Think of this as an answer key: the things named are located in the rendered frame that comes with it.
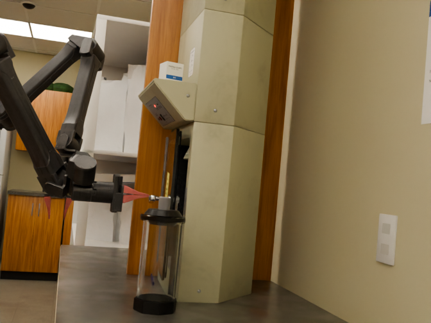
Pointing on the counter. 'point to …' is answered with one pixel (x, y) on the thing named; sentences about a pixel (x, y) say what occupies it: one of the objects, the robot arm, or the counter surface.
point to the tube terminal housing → (222, 155)
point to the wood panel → (171, 34)
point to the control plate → (159, 111)
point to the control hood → (172, 100)
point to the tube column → (265, 16)
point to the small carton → (171, 71)
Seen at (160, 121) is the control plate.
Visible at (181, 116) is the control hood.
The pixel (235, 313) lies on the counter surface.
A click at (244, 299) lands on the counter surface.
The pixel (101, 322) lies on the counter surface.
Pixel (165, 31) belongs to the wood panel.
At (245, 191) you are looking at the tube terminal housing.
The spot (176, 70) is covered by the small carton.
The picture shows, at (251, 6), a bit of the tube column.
